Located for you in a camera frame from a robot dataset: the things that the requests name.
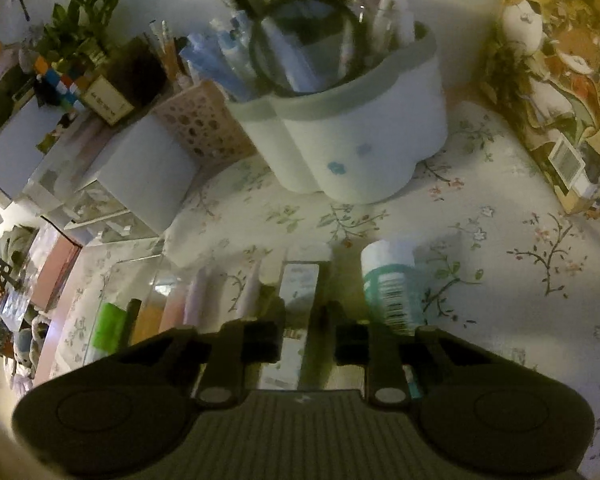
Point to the frosted pale tube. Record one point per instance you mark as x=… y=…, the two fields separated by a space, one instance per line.
x=187 y=300

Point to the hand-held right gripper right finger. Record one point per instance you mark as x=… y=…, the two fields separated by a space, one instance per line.
x=345 y=345

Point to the clear plastic pencil box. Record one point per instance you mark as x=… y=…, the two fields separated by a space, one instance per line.
x=120 y=285

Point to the pink lidded box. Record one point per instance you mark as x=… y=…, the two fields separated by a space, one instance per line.
x=55 y=272

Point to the potted bamboo plant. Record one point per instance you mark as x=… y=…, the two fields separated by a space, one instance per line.
x=80 y=15

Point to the black magnifying glass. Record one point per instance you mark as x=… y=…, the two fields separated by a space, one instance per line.
x=305 y=45

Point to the bunch of blue white pens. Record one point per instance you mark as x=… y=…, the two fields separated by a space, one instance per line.
x=220 y=55

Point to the pale blue plush toy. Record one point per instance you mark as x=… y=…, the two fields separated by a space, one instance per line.
x=22 y=344

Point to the white drawer organizer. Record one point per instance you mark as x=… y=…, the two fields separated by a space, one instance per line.
x=145 y=175

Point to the green white glue stick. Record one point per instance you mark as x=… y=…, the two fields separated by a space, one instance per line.
x=387 y=280

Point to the clear plastic bag of papers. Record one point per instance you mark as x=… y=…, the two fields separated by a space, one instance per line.
x=17 y=310

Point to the green white box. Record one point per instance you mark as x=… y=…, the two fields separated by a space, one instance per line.
x=300 y=305

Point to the green small bottle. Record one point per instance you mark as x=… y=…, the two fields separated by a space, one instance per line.
x=110 y=332

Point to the white plush toy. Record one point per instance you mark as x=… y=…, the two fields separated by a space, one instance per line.
x=41 y=327

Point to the pink perforated pen holder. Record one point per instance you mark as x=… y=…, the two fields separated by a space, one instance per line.
x=200 y=120

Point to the bunch of pencils and brushes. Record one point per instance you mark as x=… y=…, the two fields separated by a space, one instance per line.
x=167 y=50

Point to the colourful puzzle cube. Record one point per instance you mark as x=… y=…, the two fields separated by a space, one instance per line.
x=55 y=80

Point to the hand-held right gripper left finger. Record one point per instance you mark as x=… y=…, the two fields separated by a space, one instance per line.
x=270 y=340

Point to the white flower-shaped pen holder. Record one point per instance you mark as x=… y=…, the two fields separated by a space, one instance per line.
x=360 y=150

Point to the dark green box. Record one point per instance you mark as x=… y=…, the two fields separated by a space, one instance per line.
x=5 y=95

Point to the floral tablecloth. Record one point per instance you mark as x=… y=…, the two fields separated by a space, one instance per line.
x=480 y=260

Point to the dark green marker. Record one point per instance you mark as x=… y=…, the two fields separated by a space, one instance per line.
x=132 y=317

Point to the orange highlighter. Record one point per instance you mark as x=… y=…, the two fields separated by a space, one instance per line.
x=147 y=322

